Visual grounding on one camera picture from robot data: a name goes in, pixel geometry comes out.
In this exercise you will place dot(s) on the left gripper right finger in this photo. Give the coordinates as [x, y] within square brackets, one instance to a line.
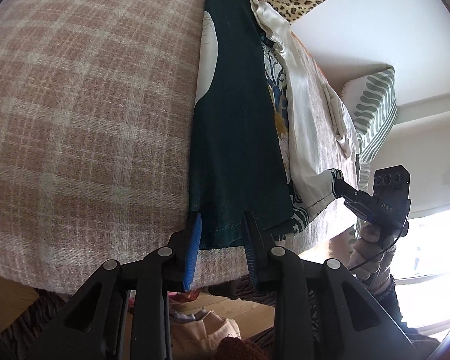
[321, 310]

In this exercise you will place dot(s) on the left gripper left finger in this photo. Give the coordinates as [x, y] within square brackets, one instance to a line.
[91, 325]

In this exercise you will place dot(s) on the green white printed t-shirt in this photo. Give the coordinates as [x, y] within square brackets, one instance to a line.
[235, 164]

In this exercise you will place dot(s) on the right forearm black sleeve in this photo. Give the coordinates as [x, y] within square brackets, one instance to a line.
[387, 297]

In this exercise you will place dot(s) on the right gloved hand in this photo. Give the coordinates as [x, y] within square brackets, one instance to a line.
[373, 270]

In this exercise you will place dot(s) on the green white striped pillow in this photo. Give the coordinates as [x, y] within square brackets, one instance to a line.
[372, 105]

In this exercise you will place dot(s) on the folded white cloth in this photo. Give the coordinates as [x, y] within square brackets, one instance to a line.
[341, 124]

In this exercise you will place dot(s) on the pink plaid bed blanket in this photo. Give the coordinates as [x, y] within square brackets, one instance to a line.
[96, 109]

